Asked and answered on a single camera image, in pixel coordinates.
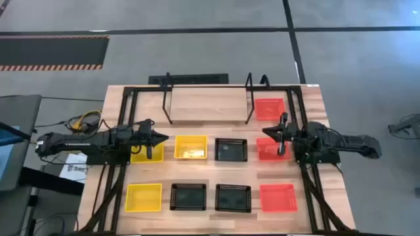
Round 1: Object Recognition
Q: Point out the yellow plastic basket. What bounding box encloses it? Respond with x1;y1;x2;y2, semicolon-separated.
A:
125;183;163;213
130;143;165;164
174;135;209;160

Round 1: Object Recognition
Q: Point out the printed white paper sheet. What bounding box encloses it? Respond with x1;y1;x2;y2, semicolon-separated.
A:
58;153;89;184

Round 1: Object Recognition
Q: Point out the black plastic basket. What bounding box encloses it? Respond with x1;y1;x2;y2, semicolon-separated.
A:
169;183;207;211
215;138;249;163
215;184;252;214

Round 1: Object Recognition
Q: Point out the black hazard-striped floor mat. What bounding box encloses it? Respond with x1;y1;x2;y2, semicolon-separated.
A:
0;35;110;72

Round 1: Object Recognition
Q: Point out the black aluminium table frame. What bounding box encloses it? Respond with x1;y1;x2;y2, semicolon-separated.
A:
77;84;358;235

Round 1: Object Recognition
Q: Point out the black boom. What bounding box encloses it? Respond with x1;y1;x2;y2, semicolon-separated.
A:
18;166;85;197

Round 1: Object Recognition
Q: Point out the grey cabinet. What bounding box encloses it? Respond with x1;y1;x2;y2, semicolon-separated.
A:
0;94;43;193

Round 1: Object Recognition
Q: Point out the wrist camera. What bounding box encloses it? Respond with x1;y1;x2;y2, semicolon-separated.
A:
137;123;154;138
284;123;298;138

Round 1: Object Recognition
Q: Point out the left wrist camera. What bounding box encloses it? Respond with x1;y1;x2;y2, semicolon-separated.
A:
137;123;154;138

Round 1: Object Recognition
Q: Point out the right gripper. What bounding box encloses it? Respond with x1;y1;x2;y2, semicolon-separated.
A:
262;112;298;157

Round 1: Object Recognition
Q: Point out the red-orange plastic basket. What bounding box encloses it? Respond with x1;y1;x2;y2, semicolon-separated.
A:
259;184;299;213
256;137;292;162
255;98;286;121

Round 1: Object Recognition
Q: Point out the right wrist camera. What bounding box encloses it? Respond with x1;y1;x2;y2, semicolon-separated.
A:
284;123;298;138

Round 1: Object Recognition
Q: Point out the light blue panel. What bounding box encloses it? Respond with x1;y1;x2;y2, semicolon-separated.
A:
0;126;21;183

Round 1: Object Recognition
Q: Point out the black curved bar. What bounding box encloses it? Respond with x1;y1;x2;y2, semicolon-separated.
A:
0;121;33;141

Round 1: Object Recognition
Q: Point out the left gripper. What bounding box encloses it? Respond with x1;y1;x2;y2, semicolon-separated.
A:
133;118;170;161

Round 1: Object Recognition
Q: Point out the grey stand base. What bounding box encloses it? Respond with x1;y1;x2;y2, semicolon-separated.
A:
388;113;420;140

